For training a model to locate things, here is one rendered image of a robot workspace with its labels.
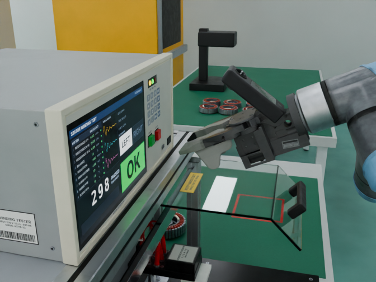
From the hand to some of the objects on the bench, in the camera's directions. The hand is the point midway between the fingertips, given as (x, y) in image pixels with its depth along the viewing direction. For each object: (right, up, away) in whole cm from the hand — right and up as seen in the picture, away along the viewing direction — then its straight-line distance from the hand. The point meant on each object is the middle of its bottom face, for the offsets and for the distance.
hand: (188, 141), depth 75 cm
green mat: (-3, -21, +70) cm, 74 cm away
